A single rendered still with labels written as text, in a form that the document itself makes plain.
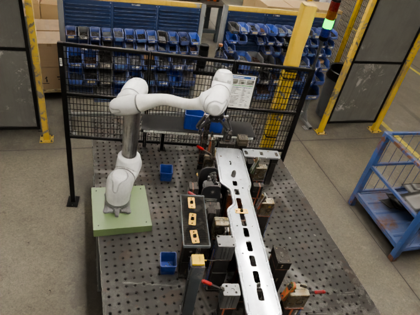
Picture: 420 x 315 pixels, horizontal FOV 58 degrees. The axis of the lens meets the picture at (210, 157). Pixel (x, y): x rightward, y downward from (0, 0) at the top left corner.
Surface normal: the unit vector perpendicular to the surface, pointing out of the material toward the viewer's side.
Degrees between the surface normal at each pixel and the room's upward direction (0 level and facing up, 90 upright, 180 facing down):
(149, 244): 0
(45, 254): 0
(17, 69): 91
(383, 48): 92
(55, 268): 0
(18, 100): 91
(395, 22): 90
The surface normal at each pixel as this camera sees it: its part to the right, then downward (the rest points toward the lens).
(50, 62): 0.35, 0.65
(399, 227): 0.15, -0.78
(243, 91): 0.11, 0.62
